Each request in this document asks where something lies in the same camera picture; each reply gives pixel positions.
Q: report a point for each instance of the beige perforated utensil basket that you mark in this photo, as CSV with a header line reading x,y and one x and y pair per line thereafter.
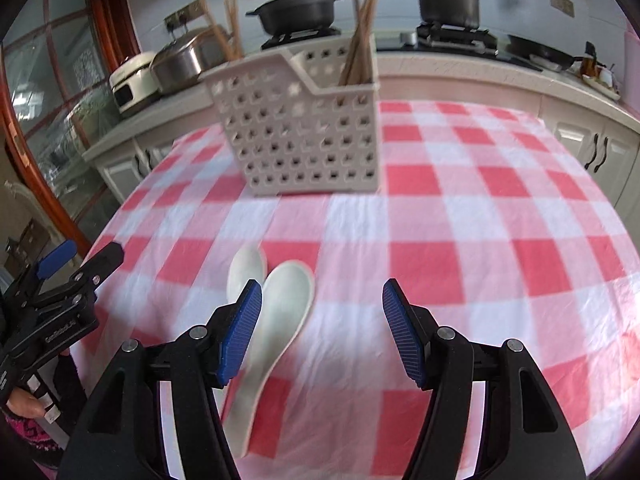
x,y
300,150

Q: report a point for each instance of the white kitchen counter cabinet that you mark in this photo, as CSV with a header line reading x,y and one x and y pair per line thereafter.
x,y
565,125

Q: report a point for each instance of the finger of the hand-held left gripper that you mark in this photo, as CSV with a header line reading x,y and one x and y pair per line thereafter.
x,y
105,262
57,257

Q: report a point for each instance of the black frying pan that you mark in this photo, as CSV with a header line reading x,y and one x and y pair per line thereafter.
x,y
545,55

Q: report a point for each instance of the row of wall power outlets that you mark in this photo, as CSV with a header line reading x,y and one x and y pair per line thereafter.
x,y
185,15

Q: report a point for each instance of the white small kitchen appliance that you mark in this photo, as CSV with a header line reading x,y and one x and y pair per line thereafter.
x,y
132,82

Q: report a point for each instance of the person's left hand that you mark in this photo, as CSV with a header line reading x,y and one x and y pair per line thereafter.
x,y
22,405

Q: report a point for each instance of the brown wooden chopstick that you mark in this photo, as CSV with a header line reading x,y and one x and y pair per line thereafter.
x,y
356,55
361,20
231,30
354,0
216,30
238,25
367,5
223,37

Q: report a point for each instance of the wide black lidded pot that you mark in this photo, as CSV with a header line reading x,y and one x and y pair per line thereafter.
x,y
295,12

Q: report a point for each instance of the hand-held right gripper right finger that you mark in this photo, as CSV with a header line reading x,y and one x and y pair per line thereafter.
x,y
402,330

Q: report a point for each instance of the white ceramic spoon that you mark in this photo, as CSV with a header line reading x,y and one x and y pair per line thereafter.
x,y
285,300
245,270

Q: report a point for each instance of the dark sauce bottle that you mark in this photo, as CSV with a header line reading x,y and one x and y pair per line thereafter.
x,y
589,62

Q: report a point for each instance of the wooden framed glass door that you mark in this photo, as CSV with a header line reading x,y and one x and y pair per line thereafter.
x,y
50,110

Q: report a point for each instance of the small white cup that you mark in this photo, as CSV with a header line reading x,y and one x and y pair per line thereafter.
x,y
607,76

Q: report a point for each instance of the white condiment tray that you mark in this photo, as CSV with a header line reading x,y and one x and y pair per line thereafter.
x,y
602,89

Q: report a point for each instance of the wall switch plate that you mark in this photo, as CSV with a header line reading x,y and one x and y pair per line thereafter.
x,y
561,3

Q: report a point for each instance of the person's left forearm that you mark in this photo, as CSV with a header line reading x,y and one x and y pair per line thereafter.
x,y
25,437

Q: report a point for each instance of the black gas stove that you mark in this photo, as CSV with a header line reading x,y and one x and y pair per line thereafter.
x,y
450,40

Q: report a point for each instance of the silver electric cooker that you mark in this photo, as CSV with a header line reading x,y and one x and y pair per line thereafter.
x,y
185,60

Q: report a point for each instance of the red white checkered tablecloth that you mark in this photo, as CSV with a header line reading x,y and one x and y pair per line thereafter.
x,y
425,240

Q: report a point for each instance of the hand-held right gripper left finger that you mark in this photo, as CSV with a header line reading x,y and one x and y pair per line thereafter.
x,y
242,330

